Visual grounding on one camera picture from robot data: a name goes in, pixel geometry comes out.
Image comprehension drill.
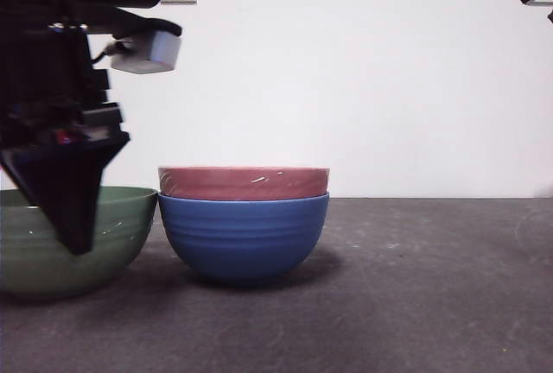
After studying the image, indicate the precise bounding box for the green ribbed bowl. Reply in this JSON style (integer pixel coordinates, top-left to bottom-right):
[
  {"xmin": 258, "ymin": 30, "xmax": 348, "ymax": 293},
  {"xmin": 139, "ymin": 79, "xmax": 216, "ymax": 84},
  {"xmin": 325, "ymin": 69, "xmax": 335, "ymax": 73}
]
[{"xmin": 0, "ymin": 186, "xmax": 158, "ymax": 301}]

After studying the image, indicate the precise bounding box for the red ribbed bowl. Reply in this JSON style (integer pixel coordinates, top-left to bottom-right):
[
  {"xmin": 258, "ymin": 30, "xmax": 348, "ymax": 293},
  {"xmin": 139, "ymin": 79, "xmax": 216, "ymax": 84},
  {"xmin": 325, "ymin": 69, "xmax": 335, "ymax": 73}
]
[{"xmin": 157, "ymin": 166, "xmax": 332, "ymax": 201}]

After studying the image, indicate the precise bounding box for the blue ribbed bowl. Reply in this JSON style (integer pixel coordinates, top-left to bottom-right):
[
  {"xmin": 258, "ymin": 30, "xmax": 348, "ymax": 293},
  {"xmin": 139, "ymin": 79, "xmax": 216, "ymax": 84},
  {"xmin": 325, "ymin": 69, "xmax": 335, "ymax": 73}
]
[{"xmin": 157, "ymin": 192, "xmax": 331, "ymax": 286}]

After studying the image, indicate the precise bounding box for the black camera cable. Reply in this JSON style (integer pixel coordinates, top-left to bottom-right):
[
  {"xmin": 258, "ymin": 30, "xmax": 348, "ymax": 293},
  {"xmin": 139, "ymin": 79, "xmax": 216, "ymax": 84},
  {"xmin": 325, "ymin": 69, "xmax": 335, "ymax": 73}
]
[{"xmin": 90, "ymin": 39, "xmax": 131, "ymax": 66}]

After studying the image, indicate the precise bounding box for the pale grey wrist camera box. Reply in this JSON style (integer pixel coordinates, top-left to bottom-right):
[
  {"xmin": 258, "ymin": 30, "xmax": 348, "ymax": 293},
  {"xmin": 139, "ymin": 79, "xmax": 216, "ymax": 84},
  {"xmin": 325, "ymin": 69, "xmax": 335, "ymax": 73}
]
[{"xmin": 110, "ymin": 29, "xmax": 183, "ymax": 75}]

